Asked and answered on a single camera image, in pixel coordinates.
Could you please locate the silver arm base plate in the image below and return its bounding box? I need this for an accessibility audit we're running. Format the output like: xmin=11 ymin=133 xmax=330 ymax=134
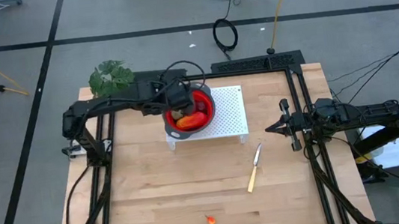
xmin=61 ymin=142 xmax=88 ymax=159

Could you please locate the black perforated mount plate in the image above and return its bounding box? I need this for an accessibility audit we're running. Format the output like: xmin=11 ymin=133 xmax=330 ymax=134
xmin=210 ymin=49 xmax=306 ymax=76

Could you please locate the black flat mount plate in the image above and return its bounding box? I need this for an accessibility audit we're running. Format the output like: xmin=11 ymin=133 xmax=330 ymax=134
xmin=133 ymin=66 xmax=188 ymax=83

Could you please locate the black desk beam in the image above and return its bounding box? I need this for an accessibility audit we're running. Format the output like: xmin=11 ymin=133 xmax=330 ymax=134
xmin=349 ymin=115 xmax=399 ymax=156

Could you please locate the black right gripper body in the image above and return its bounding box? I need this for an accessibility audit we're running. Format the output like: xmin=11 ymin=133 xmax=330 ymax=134
xmin=277 ymin=95 xmax=317 ymax=154

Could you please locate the green plant in white pot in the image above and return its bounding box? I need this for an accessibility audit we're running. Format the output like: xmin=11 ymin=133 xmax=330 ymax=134
xmin=86 ymin=57 xmax=138 ymax=101

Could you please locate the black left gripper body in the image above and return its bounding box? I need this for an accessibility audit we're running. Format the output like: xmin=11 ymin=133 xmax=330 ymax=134
xmin=159 ymin=77 xmax=198 ymax=114

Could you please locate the black aluminium rig frame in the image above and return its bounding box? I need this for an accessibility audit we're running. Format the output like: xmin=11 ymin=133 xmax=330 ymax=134
xmin=39 ymin=54 xmax=377 ymax=224

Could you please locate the red collapsible colander grey rim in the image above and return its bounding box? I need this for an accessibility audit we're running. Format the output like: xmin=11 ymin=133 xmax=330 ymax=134
xmin=159 ymin=81 xmax=220 ymax=142

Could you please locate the white perforated metal shelf riser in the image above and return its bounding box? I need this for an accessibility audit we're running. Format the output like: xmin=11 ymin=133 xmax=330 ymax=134
xmin=160 ymin=84 xmax=251 ymax=154

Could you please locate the coiled black floor cable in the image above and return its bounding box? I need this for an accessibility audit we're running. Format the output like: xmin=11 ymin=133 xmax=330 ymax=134
xmin=211 ymin=16 xmax=243 ymax=62

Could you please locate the knife with cream handle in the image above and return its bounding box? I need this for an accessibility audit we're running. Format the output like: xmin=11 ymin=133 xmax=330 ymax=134
xmin=242 ymin=142 xmax=268 ymax=194

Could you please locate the white box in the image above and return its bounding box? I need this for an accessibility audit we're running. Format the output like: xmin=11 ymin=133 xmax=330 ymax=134
xmin=357 ymin=122 xmax=399 ymax=172

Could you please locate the red orange toy mango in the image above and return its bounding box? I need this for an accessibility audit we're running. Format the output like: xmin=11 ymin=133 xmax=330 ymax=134
xmin=174 ymin=110 xmax=210 ymax=133

